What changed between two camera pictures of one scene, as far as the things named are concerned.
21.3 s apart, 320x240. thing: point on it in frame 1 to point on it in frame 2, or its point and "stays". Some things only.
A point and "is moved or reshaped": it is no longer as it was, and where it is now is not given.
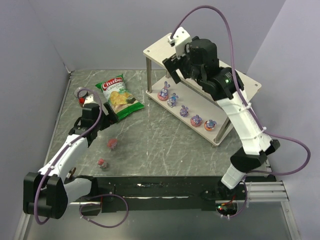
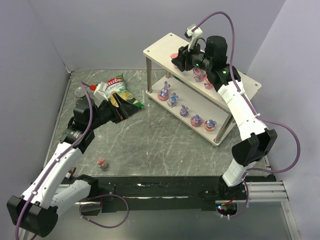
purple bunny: x=209 y=125 stays
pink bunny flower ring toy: x=112 y=143 is moved or reshaped
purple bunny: x=196 y=121 stays
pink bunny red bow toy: x=102 y=163 stays
